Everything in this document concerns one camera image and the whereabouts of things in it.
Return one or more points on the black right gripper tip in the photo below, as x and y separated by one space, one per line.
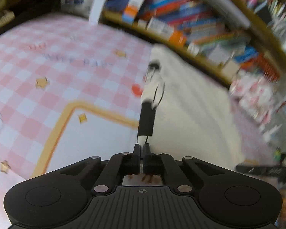
270 171

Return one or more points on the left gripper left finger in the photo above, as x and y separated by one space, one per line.
118 166

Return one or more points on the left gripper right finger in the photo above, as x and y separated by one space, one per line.
165 166

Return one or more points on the beige canvas storage bag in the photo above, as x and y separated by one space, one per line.
194 117

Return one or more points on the black white zipper pull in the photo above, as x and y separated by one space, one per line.
151 97

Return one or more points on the pink white plush bunny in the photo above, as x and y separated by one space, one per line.
255 96

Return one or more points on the pink checkered bed sheet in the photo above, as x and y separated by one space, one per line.
69 91

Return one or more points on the wooden shelf board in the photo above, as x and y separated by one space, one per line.
198 61

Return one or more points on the cream small box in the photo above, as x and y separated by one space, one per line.
230 69

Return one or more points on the white square box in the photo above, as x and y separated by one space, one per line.
218 55

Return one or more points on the flat white orange box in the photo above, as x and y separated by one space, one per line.
166 31

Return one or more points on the row of colourful books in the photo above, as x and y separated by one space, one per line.
208 23

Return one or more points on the tall white orange blue box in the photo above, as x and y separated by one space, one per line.
131 11

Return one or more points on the white wrist watch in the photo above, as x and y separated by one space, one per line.
6 17

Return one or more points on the white shelf post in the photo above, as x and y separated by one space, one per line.
96 11

